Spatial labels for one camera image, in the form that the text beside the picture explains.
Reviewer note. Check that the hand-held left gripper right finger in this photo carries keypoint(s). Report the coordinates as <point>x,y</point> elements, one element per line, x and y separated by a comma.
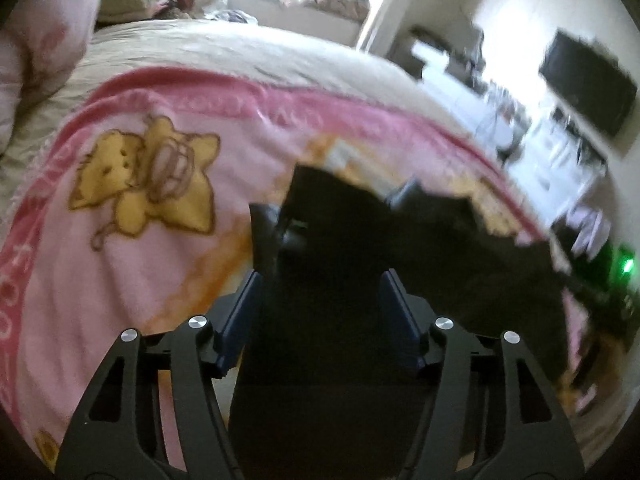
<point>397,315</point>

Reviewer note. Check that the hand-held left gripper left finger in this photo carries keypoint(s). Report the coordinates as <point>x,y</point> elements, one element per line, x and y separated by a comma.
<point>240,310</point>

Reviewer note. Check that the black leather jacket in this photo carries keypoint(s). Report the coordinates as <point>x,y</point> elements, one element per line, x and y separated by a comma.
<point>330,310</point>

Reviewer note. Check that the clothes on windowsill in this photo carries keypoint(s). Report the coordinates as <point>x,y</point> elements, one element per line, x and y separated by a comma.
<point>340,5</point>

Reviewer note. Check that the grey cloth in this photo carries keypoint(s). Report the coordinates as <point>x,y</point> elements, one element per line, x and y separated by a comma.
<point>592,230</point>

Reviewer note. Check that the pink printed blanket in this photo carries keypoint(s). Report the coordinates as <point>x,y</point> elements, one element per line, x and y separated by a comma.
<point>150,260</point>

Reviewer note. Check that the white chest of drawers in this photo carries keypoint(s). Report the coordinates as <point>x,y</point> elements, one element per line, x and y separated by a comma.
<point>550,170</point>

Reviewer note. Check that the black flat television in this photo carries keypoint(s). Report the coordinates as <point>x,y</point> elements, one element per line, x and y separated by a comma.
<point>590,85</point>

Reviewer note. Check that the white vanity desk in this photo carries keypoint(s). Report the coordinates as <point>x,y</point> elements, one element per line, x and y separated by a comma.
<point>450,90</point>

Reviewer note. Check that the beige bedspread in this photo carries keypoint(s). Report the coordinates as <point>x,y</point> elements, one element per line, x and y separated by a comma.
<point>225,55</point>

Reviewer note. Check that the white side curtain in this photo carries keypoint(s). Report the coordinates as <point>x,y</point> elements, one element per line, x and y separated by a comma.
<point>390,5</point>

